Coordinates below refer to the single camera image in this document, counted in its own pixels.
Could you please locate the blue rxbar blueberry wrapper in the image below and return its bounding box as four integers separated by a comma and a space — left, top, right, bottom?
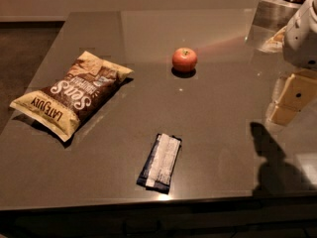
137, 134, 181, 194

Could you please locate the brown and yellow chip bag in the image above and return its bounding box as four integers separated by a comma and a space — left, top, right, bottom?
10, 52, 133, 142

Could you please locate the metal box container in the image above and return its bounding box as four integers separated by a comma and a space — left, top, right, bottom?
246, 0, 300, 53

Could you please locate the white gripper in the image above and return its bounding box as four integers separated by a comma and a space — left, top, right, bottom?
267, 0, 317, 126

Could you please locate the red apple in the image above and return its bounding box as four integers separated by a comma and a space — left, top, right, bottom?
172, 48, 198, 73

